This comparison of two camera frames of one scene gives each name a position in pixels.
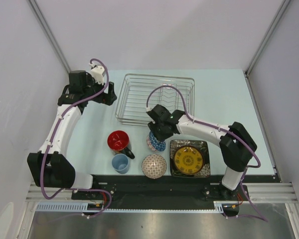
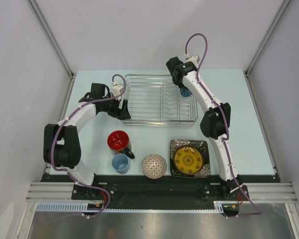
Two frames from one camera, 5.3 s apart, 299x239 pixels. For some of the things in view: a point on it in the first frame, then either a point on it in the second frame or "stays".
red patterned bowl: (154, 166) stays
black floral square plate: (203, 146) stays
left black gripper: (106, 98) -> (122, 114)
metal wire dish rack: (139, 92) stays
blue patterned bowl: (155, 144) -> (185, 92)
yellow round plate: (188, 160) stays
